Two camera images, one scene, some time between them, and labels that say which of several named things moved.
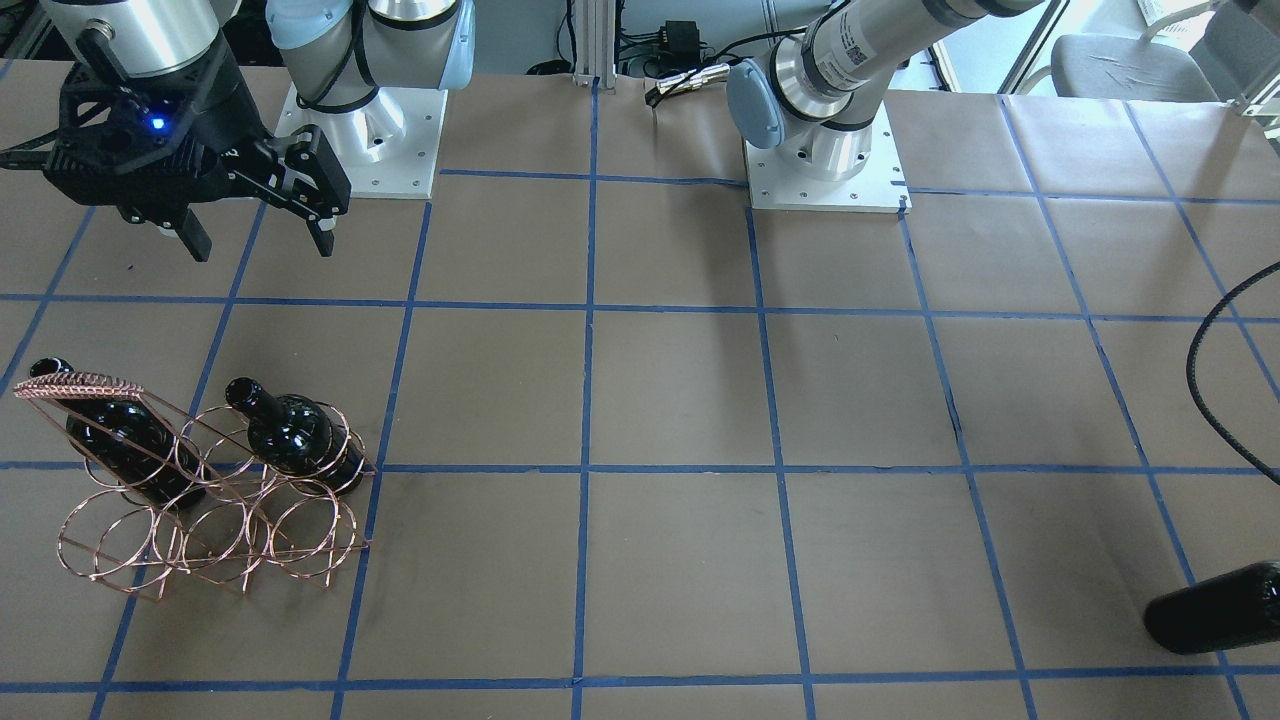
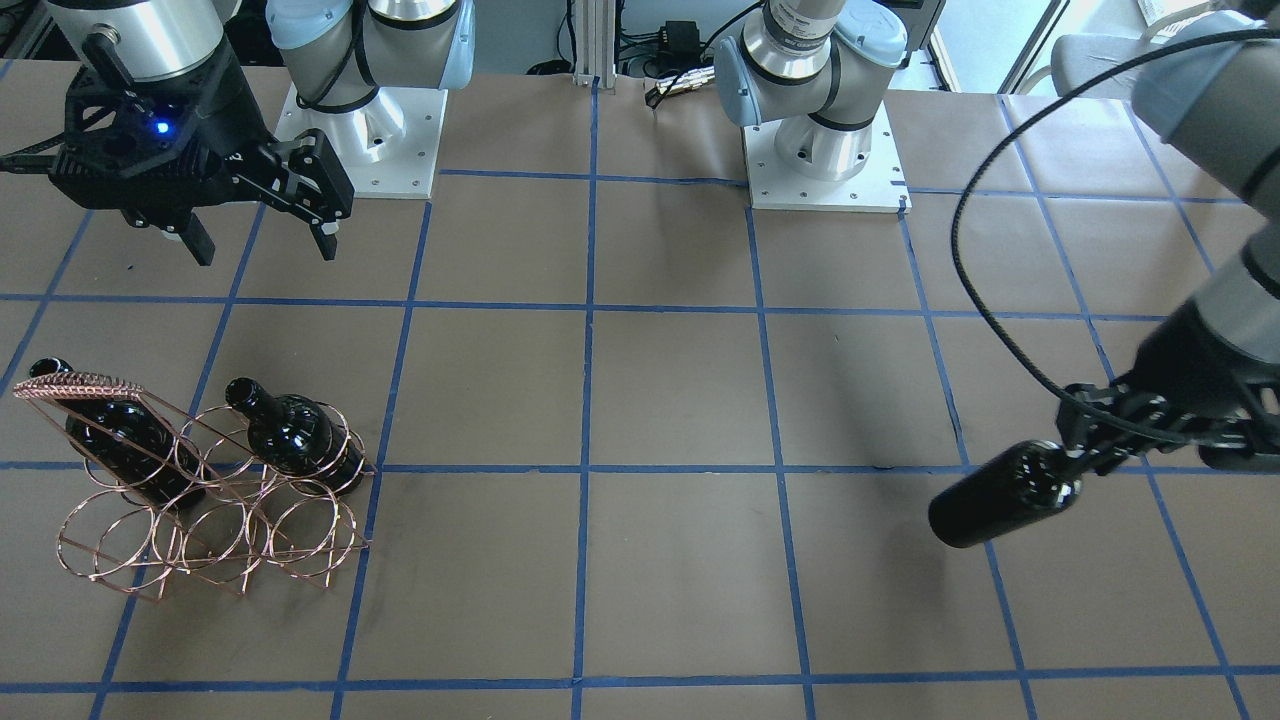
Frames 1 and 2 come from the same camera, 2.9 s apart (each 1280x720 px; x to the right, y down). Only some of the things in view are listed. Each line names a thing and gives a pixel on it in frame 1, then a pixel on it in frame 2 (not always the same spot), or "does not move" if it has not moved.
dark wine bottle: x=1232 y=610 -> x=1026 y=481
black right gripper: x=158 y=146 does not move
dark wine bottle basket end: x=299 y=435 does not move
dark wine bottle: x=134 y=445 does not move
